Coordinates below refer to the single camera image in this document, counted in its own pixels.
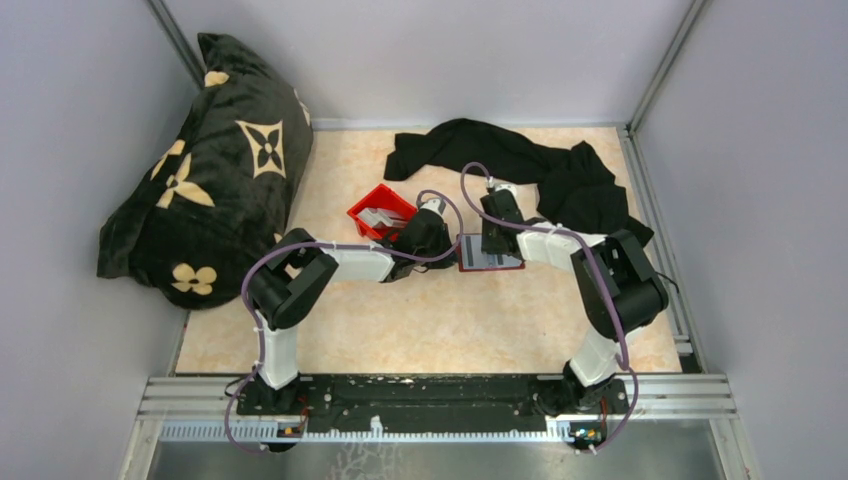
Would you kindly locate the black floral patterned pillow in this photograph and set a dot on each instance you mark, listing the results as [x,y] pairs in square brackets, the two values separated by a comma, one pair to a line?
[220,197]

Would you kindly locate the red leather card holder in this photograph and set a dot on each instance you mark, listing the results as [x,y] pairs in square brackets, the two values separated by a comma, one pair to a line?
[497,262]

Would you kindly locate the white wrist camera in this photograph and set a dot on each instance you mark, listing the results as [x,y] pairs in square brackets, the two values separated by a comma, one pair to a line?
[436,205]
[508,187]

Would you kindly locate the stack of grey cards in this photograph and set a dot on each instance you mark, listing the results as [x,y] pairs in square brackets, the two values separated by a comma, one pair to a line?
[380,218]

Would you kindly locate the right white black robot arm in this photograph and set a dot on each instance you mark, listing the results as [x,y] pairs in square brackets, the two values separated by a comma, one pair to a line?
[620,290]

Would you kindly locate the aluminium frame rail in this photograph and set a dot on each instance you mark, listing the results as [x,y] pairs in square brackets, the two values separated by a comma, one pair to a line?
[204,409]

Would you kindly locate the black cloth garment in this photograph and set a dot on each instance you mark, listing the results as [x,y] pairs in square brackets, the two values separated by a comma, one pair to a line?
[575,188]

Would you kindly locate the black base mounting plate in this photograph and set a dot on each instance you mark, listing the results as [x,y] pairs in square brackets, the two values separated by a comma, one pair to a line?
[421,404]

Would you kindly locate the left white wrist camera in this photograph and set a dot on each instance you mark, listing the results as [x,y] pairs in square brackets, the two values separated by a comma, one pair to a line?
[436,205]

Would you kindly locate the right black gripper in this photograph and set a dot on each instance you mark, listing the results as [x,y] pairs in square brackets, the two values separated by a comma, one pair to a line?
[486,245]

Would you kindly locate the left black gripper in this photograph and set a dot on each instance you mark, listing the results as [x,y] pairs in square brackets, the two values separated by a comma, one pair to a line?
[446,262]

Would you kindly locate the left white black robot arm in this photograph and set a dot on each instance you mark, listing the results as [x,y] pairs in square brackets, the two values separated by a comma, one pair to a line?
[281,289]

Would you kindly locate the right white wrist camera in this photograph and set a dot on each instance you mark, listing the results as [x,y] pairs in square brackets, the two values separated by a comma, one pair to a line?
[508,187]

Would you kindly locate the red plastic bin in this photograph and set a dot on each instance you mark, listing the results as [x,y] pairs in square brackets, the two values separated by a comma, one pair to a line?
[381,196]

